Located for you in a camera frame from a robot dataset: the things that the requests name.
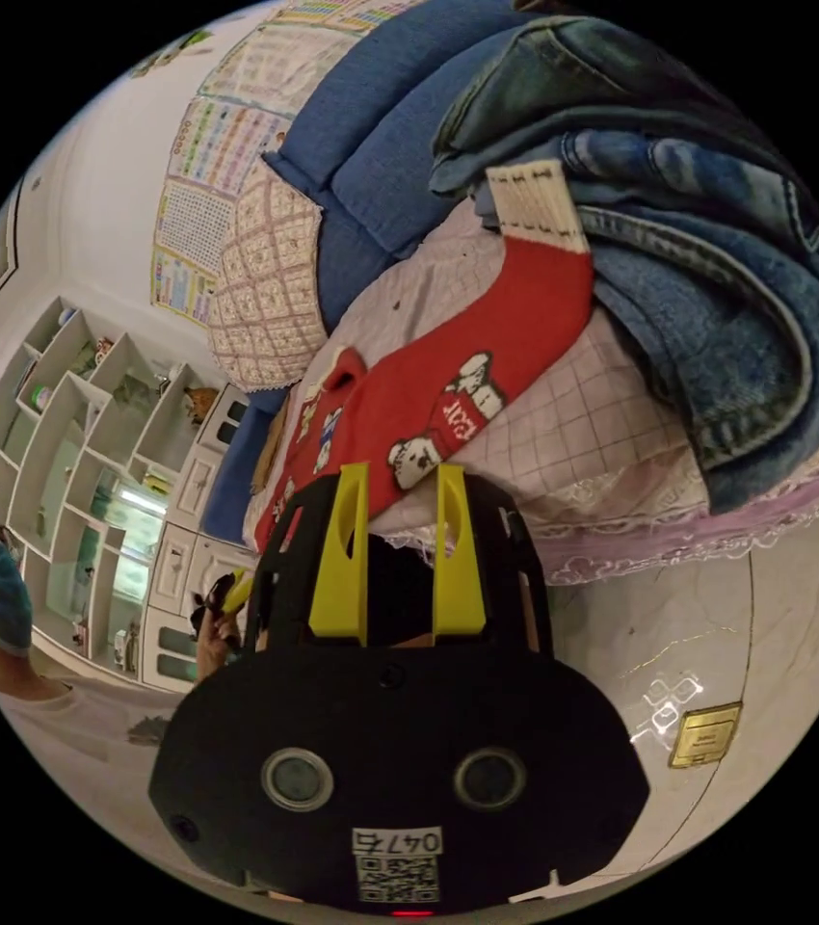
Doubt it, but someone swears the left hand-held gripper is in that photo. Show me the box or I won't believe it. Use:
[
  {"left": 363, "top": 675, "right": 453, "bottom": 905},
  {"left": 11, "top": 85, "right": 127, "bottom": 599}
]
[{"left": 190, "top": 568, "right": 256, "bottom": 631}]

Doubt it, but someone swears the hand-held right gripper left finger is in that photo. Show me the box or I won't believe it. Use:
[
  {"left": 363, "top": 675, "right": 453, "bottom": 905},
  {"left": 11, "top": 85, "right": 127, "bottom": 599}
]
[{"left": 307, "top": 463, "right": 370, "bottom": 647}]

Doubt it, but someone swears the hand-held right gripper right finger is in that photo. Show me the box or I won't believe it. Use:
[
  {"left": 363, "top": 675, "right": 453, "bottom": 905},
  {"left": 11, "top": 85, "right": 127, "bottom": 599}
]
[{"left": 432, "top": 465, "right": 488, "bottom": 638}]

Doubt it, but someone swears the red sweater with dog print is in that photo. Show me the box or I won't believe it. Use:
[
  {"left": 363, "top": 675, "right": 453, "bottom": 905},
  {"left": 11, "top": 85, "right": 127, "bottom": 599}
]
[{"left": 253, "top": 161, "right": 595, "bottom": 554}]

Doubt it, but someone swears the person's left hand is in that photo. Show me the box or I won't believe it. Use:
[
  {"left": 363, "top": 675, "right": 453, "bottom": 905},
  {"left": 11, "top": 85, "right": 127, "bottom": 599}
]
[{"left": 195, "top": 612, "right": 246, "bottom": 685}]

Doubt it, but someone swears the white shelf cupboard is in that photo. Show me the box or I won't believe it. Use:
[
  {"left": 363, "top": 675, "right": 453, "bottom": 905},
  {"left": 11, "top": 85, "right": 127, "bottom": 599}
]
[{"left": 0, "top": 294, "right": 268, "bottom": 697}]

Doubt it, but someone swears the bed with pink checked quilt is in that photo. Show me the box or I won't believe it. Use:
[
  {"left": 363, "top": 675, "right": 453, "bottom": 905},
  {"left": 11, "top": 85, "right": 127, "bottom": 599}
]
[{"left": 202, "top": 209, "right": 819, "bottom": 588}]

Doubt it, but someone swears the brass floor socket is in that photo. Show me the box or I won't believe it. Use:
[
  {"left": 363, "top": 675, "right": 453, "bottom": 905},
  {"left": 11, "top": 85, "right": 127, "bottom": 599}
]
[{"left": 668, "top": 701, "right": 745, "bottom": 770}]

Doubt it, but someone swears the checked beige pillow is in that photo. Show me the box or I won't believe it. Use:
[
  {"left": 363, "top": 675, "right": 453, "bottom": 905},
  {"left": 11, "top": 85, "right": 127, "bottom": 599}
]
[{"left": 207, "top": 154, "right": 332, "bottom": 396}]

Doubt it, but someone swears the pile of clothes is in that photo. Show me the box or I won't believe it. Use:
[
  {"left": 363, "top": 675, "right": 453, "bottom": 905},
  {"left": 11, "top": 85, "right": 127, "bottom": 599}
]
[{"left": 429, "top": 13, "right": 819, "bottom": 515}]

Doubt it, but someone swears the blue padded cushion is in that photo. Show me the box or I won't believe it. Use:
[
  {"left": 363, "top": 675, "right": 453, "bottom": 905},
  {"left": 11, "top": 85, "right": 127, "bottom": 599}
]
[{"left": 261, "top": 0, "right": 571, "bottom": 350}]

